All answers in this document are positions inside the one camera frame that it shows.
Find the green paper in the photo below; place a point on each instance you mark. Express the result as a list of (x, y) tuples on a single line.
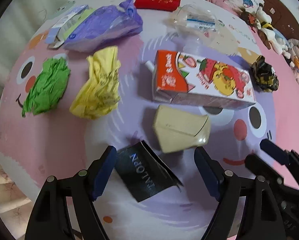
[(48, 88)]

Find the plush toy pile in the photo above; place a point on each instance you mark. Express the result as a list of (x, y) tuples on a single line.
[(262, 22)]

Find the dark wooden headboard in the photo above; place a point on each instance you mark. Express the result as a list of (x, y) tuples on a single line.
[(284, 5)]

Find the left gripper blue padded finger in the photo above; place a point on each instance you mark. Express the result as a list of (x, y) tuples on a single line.
[(261, 217), (50, 219)]

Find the pink bed sheet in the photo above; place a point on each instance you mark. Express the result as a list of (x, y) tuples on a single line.
[(235, 133)]

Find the purple plastic bag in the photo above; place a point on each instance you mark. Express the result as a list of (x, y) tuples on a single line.
[(105, 25)]

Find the beige small carton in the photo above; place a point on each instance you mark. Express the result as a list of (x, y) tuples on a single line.
[(179, 130)]

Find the cream floral curtain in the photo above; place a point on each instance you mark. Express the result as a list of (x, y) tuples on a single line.
[(33, 147)]

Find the yellow paper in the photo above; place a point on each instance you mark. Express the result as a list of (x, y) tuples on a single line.
[(99, 95)]

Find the cartoon printed tablecloth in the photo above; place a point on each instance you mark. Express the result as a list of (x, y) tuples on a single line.
[(175, 213)]

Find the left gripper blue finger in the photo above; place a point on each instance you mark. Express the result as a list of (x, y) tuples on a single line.
[(274, 151)]

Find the black gold wrapper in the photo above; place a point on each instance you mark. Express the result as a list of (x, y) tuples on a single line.
[(264, 75)]

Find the lavender white carton box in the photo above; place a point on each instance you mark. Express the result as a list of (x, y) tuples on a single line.
[(56, 35)]

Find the red strawberry juice carton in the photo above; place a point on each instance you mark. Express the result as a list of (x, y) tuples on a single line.
[(186, 79)]

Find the clear plastic bottle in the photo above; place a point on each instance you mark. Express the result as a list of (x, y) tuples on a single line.
[(195, 27)]

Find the red envelope packet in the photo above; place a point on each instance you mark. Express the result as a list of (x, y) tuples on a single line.
[(164, 5)]

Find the light green wipes pack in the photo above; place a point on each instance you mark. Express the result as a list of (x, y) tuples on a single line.
[(84, 15)]

